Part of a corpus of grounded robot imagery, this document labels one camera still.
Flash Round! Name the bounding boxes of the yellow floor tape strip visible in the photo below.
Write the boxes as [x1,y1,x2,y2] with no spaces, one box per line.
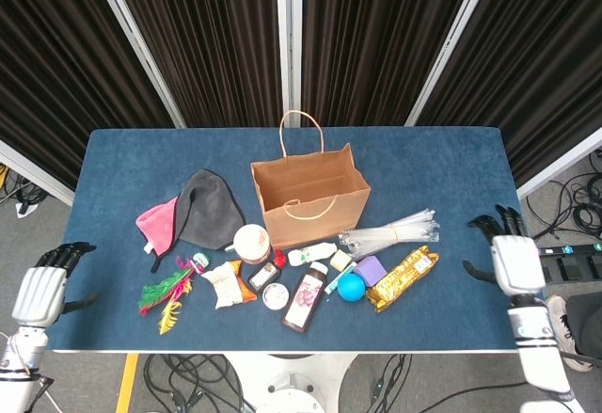
[115,353,140,413]

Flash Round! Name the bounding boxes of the blue ball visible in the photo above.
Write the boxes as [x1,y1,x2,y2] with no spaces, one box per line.
[337,273,367,302]

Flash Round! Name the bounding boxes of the brown paper bag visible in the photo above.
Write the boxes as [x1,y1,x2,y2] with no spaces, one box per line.
[250,109,372,250]

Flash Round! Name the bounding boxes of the black trouser leg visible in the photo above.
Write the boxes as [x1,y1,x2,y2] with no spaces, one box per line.
[563,290,602,357]

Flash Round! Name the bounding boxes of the colourful feather shuttlecock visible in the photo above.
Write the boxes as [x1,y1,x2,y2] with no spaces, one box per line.
[137,251,212,336]

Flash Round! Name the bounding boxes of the purple foam cube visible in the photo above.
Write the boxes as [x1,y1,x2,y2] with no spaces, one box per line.
[352,256,388,289]

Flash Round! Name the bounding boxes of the black pleated partition panel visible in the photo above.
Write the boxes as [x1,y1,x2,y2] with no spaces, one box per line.
[289,0,481,128]
[105,0,291,128]
[404,0,602,200]
[0,0,187,207]

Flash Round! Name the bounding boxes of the bundle of clear straws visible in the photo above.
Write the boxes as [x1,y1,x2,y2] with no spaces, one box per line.
[338,209,442,260]

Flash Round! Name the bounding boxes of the small white bottle green print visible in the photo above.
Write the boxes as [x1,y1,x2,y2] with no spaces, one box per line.
[287,242,338,267]

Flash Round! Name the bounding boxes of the clear jar of rubber bands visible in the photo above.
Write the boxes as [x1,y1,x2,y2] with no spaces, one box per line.
[233,223,273,264]

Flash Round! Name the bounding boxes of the grey and pink microfiber cloth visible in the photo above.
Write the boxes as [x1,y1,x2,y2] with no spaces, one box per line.
[135,168,247,274]

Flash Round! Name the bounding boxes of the black floor cable bundle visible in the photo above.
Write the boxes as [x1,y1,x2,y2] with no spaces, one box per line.
[0,163,48,212]
[140,354,258,413]
[356,354,441,413]
[524,149,602,243]

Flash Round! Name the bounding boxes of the yellow sponge cube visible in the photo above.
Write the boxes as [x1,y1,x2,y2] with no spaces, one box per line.
[329,249,354,272]

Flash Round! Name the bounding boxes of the dark juice bottle grape label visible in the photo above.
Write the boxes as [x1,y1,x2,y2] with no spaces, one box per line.
[280,262,330,335]

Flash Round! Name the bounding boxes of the teal white marker black cap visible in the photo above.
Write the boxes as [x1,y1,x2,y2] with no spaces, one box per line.
[324,262,358,295]

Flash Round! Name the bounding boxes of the white orange snack packet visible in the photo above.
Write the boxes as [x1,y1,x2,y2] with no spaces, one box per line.
[200,259,259,310]

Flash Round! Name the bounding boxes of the black ink bottle red cap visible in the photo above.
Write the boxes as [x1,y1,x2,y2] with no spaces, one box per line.
[247,248,288,293]

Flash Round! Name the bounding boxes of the small clear tub silver pins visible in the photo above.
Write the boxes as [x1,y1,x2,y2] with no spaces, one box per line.
[261,282,291,311]

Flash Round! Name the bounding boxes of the gold foil biscuit package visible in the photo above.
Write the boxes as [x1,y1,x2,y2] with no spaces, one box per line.
[365,245,441,314]

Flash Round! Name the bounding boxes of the blue felt table mat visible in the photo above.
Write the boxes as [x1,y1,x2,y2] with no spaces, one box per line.
[46,125,560,354]

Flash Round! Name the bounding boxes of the white sneaker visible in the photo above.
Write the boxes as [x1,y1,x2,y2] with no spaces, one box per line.
[545,294,594,373]

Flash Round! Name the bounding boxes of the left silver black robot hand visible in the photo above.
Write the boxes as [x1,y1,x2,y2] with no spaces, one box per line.
[9,241,100,330]

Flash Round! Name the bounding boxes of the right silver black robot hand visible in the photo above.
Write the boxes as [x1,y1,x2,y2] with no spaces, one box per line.
[463,204,547,297]

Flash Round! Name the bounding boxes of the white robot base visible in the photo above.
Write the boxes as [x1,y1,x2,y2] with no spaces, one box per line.
[225,351,358,413]

